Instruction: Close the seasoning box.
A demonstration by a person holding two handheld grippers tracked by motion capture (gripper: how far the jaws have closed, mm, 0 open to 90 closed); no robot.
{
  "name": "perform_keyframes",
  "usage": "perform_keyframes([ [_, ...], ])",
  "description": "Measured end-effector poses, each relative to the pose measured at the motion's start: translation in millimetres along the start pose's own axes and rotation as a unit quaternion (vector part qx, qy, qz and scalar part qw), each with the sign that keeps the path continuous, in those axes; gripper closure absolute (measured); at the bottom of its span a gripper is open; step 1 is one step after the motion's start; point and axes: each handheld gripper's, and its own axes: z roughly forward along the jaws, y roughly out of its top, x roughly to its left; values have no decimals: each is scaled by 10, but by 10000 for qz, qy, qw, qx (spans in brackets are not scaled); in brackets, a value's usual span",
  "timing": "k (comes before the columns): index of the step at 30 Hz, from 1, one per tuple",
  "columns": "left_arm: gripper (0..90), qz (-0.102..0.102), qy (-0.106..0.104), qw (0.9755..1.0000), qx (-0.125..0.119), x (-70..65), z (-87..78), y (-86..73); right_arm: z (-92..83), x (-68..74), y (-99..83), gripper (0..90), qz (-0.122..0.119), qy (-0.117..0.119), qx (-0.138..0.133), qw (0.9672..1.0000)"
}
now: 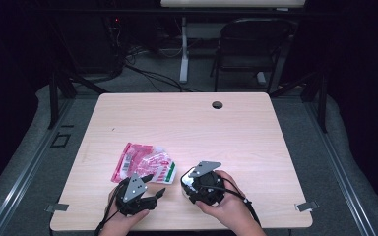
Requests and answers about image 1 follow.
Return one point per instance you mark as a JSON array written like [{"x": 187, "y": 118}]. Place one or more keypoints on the person's left hand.
[{"x": 121, "y": 223}]

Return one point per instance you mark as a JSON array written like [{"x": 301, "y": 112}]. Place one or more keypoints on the black computer tower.
[{"x": 92, "y": 49}]

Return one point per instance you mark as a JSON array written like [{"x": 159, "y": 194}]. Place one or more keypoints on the clear square jar black lid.
[{"x": 186, "y": 183}]

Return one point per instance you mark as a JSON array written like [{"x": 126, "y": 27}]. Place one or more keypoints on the person's right hand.
[{"x": 234, "y": 209}]

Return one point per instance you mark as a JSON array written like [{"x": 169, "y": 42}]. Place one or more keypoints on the grey metal rail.
[
  {"x": 29, "y": 170},
  {"x": 338, "y": 170}
]

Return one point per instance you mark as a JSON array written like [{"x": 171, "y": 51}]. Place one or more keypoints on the black metal stand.
[
  {"x": 53, "y": 105},
  {"x": 322, "y": 108}
]

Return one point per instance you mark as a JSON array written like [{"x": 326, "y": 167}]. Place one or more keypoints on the white desk leg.
[
  {"x": 261, "y": 78},
  {"x": 184, "y": 65}
]

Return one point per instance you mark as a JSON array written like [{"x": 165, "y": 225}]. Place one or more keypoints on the pink and white plastic bag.
[{"x": 144, "y": 162}]

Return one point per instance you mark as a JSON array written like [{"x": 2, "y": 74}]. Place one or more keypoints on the grey metal bracket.
[
  {"x": 56, "y": 207},
  {"x": 306, "y": 206}
]

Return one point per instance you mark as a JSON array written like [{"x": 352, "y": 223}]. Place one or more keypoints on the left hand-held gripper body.
[{"x": 134, "y": 200}]

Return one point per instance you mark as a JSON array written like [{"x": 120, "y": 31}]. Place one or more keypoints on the black folding chair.
[{"x": 256, "y": 32}]

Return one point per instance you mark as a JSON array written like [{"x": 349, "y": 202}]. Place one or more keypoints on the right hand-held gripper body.
[{"x": 208, "y": 190}]

